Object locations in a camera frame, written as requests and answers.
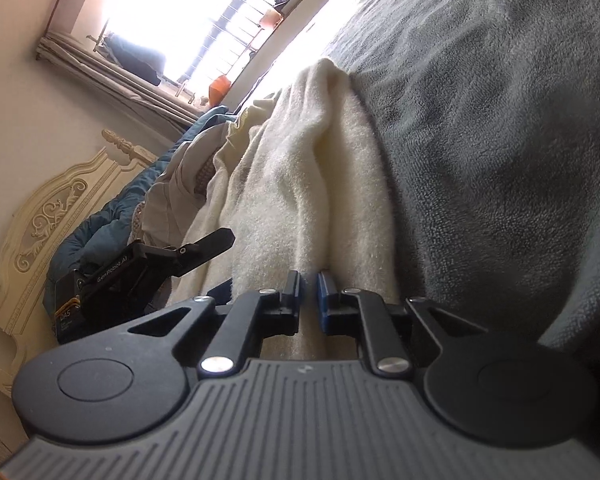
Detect cream carved headboard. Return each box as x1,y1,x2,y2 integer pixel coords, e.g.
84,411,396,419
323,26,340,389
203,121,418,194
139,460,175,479
0,129,157,396

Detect cream fleece sweater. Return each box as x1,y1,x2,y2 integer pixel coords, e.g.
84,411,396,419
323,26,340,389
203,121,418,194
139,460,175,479
170,58,398,360

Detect blue quilted duvet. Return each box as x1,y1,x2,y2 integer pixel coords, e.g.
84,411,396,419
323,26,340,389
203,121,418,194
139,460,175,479
45,105,234,294

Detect grey curtain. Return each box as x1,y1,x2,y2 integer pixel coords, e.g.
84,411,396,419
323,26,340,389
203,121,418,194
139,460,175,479
36,32,204,138

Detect beige crumpled garment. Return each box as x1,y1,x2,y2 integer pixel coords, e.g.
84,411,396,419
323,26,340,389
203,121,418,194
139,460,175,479
129,120,232,248

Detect orange box on windowsill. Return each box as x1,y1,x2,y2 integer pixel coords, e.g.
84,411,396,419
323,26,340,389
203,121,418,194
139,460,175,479
208,74,232,107

